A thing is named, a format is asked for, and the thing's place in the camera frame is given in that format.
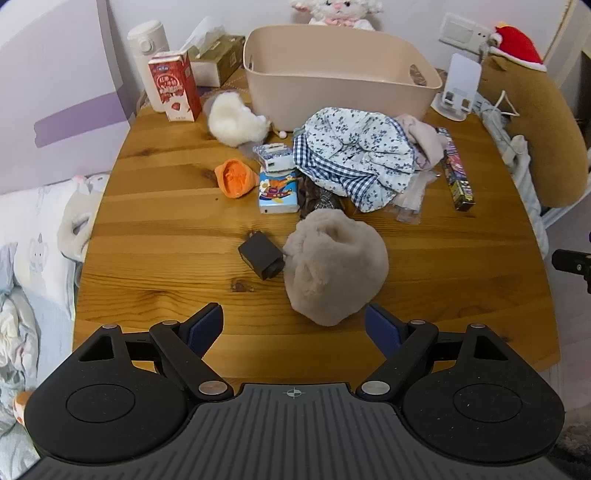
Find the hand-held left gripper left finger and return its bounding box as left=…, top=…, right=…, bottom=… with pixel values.
left=73, top=302, right=235, bottom=402

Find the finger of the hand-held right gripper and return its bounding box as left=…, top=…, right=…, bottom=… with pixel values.
left=553, top=249, right=591, bottom=294

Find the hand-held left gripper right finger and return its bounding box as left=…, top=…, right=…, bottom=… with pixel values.
left=355, top=303, right=523, bottom=401

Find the beige fluffy hat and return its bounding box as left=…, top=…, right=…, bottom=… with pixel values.
left=283, top=209, right=389, bottom=327

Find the long printed cartoon box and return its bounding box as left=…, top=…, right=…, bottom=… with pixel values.
left=435, top=127, right=476, bottom=212

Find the dark brown snack packet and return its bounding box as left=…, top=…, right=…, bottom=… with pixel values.
left=298, top=175, right=349, bottom=220

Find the orange cloth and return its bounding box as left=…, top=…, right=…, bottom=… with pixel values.
left=215, top=159, right=259, bottom=199

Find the floral and gingham cloth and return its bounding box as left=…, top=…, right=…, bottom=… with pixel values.
left=293, top=107, right=419, bottom=213

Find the pale pink cloth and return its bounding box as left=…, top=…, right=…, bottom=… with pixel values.
left=397, top=114, right=448, bottom=171

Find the white fluffy plush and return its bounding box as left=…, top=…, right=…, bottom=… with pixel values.
left=205, top=91, right=271, bottom=148

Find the beige plastic storage bin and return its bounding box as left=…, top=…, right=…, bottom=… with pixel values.
left=243, top=25, right=443, bottom=132

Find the black charger adapter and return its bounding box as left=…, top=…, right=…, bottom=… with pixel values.
left=238, top=231, right=284, bottom=281

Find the wooden desk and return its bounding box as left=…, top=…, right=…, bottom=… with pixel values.
left=72, top=69, right=561, bottom=393

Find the clear plastic bag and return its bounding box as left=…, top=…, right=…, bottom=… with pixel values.
left=385, top=171, right=439, bottom=225

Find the brown plush with red hat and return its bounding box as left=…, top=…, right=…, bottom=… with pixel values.
left=478, top=25, right=589, bottom=208

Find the blue cartoon tissue packet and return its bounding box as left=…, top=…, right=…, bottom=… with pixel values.
left=257, top=167, right=300, bottom=214

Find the white plush pillow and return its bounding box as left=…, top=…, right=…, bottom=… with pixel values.
left=58, top=173, right=112, bottom=259

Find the small glitter box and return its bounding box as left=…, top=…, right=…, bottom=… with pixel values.
left=252, top=142, right=295, bottom=172

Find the pale printed bedding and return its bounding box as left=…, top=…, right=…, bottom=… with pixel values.
left=0, top=185, right=79, bottom=435

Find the white phone stand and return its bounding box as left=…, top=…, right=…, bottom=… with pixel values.
left=431, top=53, right=483, bottom=123

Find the red milk carton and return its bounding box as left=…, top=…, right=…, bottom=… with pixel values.
left=148, top=51, right=203, bottom=123

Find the gold tissue box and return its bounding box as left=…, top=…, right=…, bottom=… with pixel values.
left=178, top=16, right=246, bottom=88

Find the cream thermos bottle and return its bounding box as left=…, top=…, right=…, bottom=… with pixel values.
left=127, top=21, right=172, bottom=114

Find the lavender white headboard panel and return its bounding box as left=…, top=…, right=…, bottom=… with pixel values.
left=0, top=0, right=137, bottom=195

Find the white sheep plush toy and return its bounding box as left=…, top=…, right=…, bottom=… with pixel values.
left=290, top=0, right=384, bottom=32

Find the white wall socket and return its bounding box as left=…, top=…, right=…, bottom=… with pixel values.
left=438, top=13, right=492, bottom=49

